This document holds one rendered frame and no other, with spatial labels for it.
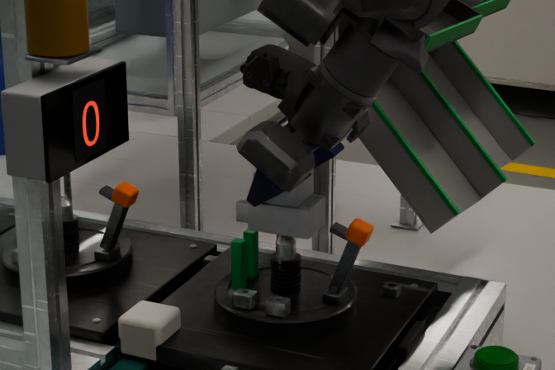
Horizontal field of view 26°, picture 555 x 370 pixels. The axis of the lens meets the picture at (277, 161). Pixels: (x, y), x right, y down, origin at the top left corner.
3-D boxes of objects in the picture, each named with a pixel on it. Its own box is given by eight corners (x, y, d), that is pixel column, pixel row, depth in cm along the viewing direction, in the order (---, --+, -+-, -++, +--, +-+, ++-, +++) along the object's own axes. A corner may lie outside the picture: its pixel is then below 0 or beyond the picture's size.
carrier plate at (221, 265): (437, 299, 125) (438, 281, 124) (357, 409, 104) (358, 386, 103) (230, 262, 134) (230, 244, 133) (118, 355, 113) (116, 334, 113)
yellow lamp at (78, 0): (101, 46, 98) (98, -13, 97) (68, 59, 94) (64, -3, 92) (49, 40, 100) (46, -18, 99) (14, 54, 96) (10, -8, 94)
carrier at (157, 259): (217, 259, 135) (215, 154, 131) (104, 353, 114) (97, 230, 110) (37, 227, 144) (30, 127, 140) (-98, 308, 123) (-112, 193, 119)
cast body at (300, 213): (325, 224, 116) (326, 155, 114) (309, 240, 113) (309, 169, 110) (247, 212, 120) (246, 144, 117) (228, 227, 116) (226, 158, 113)
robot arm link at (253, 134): (409, 73, 116) (360, 32, 117) (339, 125, 100) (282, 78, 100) (362, 134, 120) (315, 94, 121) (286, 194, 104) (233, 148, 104)
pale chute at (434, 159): (481, 199, 142) (508, 179, 140) (430, 234, 132) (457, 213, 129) (340, 15, 146) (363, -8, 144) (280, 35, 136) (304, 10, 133)
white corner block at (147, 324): (183, 344, 116) (182, 305, 114) (159, 365, 112) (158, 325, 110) (140, 335, 117) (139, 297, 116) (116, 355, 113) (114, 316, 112)
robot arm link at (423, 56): (442, 38, 107) (358, -23, 107) (432, 59, 102) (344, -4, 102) (398, 94, 111) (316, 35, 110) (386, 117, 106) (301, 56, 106)
